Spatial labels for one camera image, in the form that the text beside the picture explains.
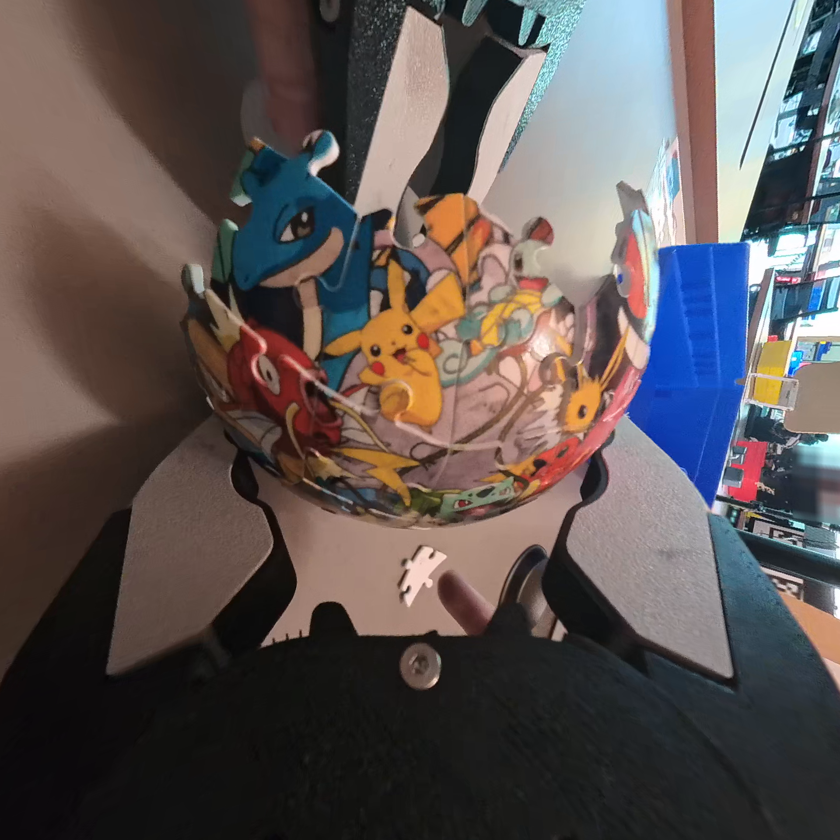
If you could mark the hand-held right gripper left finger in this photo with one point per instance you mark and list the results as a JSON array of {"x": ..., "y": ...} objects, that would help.
[{"x": 190, "y": 558}]

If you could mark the black metal rail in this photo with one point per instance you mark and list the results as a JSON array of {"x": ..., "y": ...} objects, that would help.
[{"x": 800, "y": 551}]

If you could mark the beige board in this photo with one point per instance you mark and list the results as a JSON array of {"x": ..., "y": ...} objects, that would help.
[{"x": 817, "y": 400}]

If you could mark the colourful cartoon puzzle ball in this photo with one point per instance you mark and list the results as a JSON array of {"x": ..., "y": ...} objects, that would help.
[{"x": 420, "y": 394}]

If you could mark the pink rounded stick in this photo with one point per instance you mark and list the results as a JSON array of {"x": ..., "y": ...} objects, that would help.
[{"x": 463, "y": 604}]

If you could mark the wooden frame post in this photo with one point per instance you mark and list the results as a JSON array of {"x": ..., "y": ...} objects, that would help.
[{"x": 692, "y": 98}]

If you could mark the loose white puzzle piece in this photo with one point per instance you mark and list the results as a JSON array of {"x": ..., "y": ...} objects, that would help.
[{"x": 420, "y": 574}]

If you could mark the blue plastic bin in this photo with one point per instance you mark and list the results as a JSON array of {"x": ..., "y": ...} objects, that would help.
[{"x": 695, "y": 367}]

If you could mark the round metal stand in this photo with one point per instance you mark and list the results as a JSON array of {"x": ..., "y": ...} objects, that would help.
[{"x": 525, "y": 590}]

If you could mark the yellow box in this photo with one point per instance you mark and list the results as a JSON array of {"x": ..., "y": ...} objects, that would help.
[{"x": 771, "y": 374}]

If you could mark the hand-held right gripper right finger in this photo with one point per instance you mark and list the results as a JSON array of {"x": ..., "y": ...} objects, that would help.
[{"x": 649, "y": 564}]

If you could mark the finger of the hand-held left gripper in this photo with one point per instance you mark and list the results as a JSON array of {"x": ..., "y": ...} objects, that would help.
[
  {"x": 515, "y": 111},
  {"x": 413, "y": 98}
]

